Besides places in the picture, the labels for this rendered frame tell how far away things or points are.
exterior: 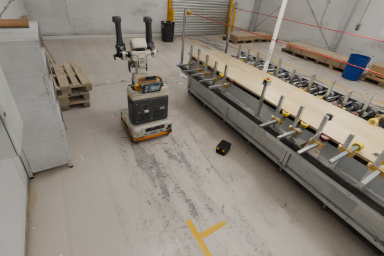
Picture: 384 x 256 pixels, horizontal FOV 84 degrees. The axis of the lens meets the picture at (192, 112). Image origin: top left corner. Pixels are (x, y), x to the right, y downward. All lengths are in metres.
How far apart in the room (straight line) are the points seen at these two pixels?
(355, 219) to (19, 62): 3.59
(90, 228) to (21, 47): 1.76
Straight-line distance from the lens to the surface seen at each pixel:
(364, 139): 2.86
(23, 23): 2.88
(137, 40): 3.15
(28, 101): 2.60
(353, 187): 2.49
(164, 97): 3.08
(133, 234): 2.43
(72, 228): 2.59
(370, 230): 3.00
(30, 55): 2.42
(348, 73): 8.15
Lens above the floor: 2.12
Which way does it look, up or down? 31 degrees down
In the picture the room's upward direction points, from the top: 6 degrees clockwise
